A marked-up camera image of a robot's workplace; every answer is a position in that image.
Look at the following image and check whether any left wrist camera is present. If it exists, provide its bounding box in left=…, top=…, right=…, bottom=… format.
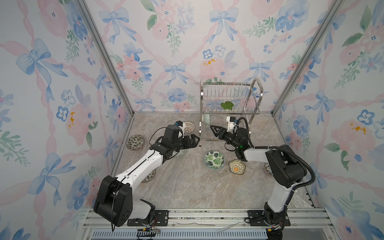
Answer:
left=175, top=121, right=184, bottom=133

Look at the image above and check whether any pale green grid bowl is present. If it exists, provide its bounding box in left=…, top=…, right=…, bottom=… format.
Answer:
left=202, top=114, right=211, bottom=127

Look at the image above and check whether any stainless steel dish rack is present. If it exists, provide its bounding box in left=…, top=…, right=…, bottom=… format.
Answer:
left=199, top=78, right=264, bottom=141

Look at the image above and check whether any dark floral bowl right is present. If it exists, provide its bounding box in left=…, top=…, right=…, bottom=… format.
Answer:
left=265, top=163, right=273, bottom=176

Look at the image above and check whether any green leaf-shaped dish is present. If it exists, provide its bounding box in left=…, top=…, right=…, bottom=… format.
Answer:
left=221, top=101, right=234, bottom=111

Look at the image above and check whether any green monstera leaf bowl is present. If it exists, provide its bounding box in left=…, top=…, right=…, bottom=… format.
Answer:
left=204, top=151, right=225, bottom=170

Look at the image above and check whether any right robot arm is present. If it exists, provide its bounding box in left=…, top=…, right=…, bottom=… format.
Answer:
left=210, top=125, right=308, bottom=232

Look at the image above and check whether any maroon patterned white bowl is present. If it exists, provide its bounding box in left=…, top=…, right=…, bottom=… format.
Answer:
left=183, top=121, right=195, bottom=135

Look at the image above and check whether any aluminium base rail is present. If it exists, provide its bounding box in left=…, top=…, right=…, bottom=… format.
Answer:
left=77, top=209, right=340, bottom=240

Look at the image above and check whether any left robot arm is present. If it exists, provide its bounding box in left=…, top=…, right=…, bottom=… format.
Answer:
left=94, top=121, right=200, bottom=228

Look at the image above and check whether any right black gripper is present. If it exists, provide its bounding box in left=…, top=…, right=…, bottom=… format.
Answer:
left=210, top=126, right=241, bottom=152

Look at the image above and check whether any orange flower-shaped dish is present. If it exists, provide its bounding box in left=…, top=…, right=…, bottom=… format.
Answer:
left=229, top=159, right=246, bottom=175

